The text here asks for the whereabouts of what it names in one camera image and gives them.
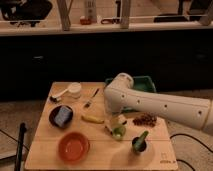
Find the yellow banana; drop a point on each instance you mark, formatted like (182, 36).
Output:
(92, 119)

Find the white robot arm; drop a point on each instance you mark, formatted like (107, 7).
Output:
(196, 113)

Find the red bowl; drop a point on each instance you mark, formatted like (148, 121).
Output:
(73, 148)

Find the metal fork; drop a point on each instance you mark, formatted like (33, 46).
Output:
(88, 103)

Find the white measuring scoop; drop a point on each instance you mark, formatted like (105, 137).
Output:
(73, 88)

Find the green plastic tray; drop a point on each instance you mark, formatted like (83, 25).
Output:
(141, 83)

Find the green cup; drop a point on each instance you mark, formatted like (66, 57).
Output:
(118, 131)

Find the blue grey sponge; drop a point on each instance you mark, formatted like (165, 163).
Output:
(63, 116)

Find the brown nut pile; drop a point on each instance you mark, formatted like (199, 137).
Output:
(145, 119)

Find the green pestle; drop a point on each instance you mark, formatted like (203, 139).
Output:
(142, 137)

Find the black pole left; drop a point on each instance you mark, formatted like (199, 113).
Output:
(18, 159)

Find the black office chair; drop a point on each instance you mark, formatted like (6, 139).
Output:
(31, 12)

